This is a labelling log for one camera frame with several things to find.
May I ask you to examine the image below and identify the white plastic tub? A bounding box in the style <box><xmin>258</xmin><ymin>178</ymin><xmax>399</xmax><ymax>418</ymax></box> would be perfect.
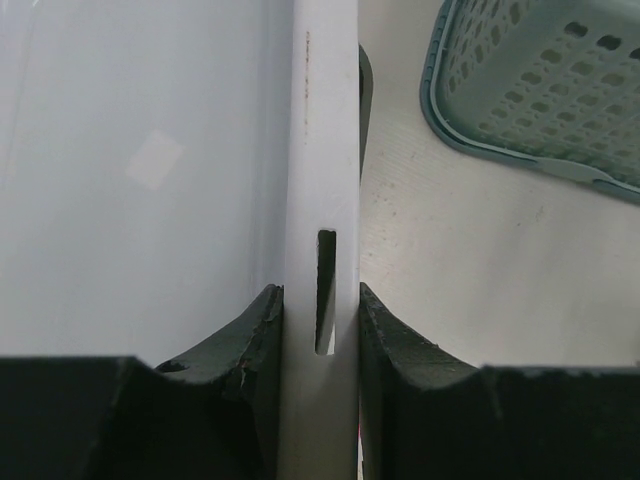
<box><xmin>1</xmin><ymin>1</ymin><xmax>360</xmax><ymax>479</ymax></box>

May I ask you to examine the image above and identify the light teal perforated basket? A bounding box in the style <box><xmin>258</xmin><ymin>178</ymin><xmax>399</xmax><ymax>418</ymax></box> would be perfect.
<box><xmin>419</xmin><ymin>1</ymin><xmax>639</xmax><ymax>202</ymax></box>

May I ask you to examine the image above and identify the dark green plastic tray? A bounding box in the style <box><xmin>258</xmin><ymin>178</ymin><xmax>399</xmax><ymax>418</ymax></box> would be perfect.
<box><xmin>359</xmin><ymin>46</ymin><xmax>374</xmax><ymax>170</ymax></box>

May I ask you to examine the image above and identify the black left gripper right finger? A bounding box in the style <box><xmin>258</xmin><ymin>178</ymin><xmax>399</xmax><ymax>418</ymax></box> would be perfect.
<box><xmin>358</xmin><ymin>286</ymin><xmax>639</xmax><ymax>479</ymax></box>

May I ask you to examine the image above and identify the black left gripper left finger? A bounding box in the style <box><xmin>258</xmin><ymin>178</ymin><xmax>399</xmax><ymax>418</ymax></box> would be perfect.
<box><xmin>1</xmin><ymin>285</ymin><xmax>284</xmax><ymax>479</ymax></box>

